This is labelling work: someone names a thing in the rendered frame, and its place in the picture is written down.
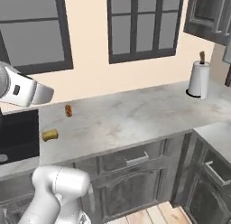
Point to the paper towel holder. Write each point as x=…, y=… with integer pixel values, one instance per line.
x=202, y=56

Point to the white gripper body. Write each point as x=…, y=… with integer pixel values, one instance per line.
x=43, y=94

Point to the white paper towel roll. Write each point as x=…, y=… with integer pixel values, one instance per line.
x=199, y=80

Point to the wide dark-framed window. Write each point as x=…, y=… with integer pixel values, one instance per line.
x=33, y=32

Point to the grey cabinet door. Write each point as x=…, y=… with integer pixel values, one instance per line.
x=207, y=203
x=95, y=176
x=132, y=191

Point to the orange-brown small food item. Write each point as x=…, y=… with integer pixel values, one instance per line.
x=68, y=110

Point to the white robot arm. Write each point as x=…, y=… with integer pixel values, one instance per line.
x=57, y=182

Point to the dark-framed grid window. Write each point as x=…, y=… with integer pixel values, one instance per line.
x=141, y=26

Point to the grey drawer front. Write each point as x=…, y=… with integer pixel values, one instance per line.
x=114, y=160
x=221, y=164

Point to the olive-yellow cylinder item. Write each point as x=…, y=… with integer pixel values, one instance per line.
x=49, y=135

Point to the grey wall cabinet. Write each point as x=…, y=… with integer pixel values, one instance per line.
x=210, y=14

